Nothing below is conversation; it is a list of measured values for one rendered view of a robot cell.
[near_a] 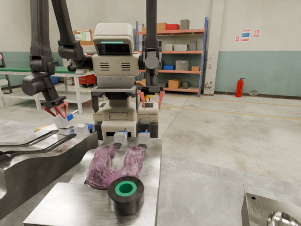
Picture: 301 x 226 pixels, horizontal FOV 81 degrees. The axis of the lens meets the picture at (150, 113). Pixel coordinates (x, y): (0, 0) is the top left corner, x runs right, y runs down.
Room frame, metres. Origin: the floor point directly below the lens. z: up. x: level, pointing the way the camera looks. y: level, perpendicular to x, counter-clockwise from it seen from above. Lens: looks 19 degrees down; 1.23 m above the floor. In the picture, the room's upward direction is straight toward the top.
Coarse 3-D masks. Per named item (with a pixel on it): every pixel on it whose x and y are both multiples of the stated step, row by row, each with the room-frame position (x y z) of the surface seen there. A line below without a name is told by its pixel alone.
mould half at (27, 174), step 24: (0, 144) 0.56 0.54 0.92; (48, 144) 0.62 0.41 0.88; (72, 144) 0.61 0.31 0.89; (96, 144) 0.72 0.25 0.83; (0, 168) 0.40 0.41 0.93; (24, 168) 0.43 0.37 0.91; (48, 168) 0.50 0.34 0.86; (0, 192) 0.38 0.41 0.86; (24, 192) 0.42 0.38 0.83; (0, 216) 0.36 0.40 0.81
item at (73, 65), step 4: (84, 56) 1.08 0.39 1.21; (72, 60) 1.06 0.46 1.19; (80, 60) 1.05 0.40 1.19; (84, 60) 1.06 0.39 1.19; (72, 64) 1.10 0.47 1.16; (76, 64) 1.05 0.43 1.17; (80, 64) 1.05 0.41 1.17; (84, 64) 1.07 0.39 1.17; (72, 68) 1.08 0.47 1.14; (76, 68) 1.08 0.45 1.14; (80, 68) 1.08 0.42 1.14; (84, 68) 1.08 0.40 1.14; (88, 68) 1.08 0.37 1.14
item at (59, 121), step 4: (76, 112) 0.86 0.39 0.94; (56, 116) 0.78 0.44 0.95; (60, 116) 0.76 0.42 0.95; (68, 116) 0.79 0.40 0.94; (72, 116) 0.81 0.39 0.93; (56, 120) 0.76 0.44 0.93; (60, 120) 0.75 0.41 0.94; (64, 120) 0.77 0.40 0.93; (68, 120) 0.79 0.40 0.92; (56, 124) 0.76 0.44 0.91; (60, 124) 0.75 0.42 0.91; (64, 124) 0.76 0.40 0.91; (68, 124) 0.78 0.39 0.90
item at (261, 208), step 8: (248, 200) 0.35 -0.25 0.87; (256, 200) 0.35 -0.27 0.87; (264, 200) 0.35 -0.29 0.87; (272, 200) 0.35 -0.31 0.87; (248, 208) 0.33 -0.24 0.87; (256, 208) 0.33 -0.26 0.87; (264, 208) 0.33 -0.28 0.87; (272, 208) 0.33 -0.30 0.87; (280, 208) 0.33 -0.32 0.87; (288, 208) 0.33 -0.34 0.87; (296, 208) 0.33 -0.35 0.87; (248, 216) 0.31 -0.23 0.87; (256, 216) 0.31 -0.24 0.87; (264, 216) 0.31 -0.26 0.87; (272, 216) 0.31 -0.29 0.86; (280, 216) 0.31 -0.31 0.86; (288, 216) 0.31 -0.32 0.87; (296, 216) 0.31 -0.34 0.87; (248, 224) 0.29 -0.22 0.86; (256, 224) 0.29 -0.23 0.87; (264, 224) 0.29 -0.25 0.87; (272, 224) 0.30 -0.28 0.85; (280, 224) 0.30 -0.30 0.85; (288, 224) 0.30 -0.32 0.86; (296, 224) 0.29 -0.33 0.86
